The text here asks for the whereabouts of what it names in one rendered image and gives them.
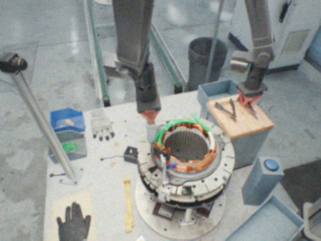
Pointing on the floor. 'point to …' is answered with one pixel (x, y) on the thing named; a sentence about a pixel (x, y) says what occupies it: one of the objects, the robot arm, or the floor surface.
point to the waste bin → (198, 78)
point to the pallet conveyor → (103, 62)
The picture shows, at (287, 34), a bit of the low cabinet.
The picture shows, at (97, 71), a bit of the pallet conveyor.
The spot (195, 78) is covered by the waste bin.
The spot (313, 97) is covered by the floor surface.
